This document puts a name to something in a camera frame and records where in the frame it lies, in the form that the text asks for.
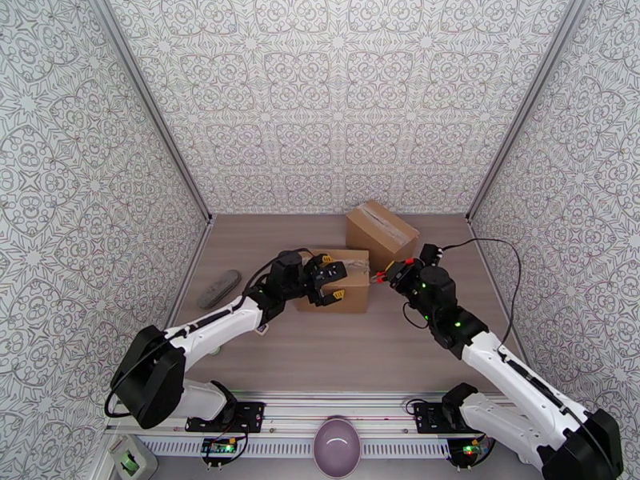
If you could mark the cardboard box with clear tape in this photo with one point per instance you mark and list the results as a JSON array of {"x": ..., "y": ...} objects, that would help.
[{"x": 352, "y": 293}]

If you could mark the red and black utility knife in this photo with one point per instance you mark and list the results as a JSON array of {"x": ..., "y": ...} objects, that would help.
[{"x": 378, "y": 278}]

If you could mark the cardboard box with torn tape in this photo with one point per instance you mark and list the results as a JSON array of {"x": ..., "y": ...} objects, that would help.
[{"x": 370, "y": 243}]

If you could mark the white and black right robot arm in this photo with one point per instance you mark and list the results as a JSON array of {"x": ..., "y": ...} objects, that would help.
[{"x": 515, "y": 378}]

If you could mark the grey-blue rectangular block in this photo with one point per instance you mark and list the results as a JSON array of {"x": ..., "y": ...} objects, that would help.
[{"x": 261, "y": 330}]

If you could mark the grey oblong stone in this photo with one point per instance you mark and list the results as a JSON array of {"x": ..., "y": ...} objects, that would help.
[{"x": 218, "y": 288}]

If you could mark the purple bowl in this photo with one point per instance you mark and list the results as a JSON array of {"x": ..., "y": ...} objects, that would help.
[{"x": 337, "y": 446}]

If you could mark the white device with green part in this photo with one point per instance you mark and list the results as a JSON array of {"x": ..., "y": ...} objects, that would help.
[{"x": 127, "y": 458}]

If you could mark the aluminium table edge rail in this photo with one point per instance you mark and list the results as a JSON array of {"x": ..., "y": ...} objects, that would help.
[
  {"x": 483, "y": 253},
  {"x": 199, "y": 246}
]

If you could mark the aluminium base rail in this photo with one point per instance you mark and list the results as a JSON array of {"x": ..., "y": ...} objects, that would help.
[{"x": 325, "y": 406}]

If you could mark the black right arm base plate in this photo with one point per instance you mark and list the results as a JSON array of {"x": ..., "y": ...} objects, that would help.
[{"x": 430, "y": 418}]

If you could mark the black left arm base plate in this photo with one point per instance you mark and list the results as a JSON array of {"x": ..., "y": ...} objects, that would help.
[{"x": 247, "y": 416}]

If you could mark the aluminium corner post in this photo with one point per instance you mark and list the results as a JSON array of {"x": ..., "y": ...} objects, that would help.
[
  {"x": 151, "y": 107},
  {"x": 525, "y": 106}
]

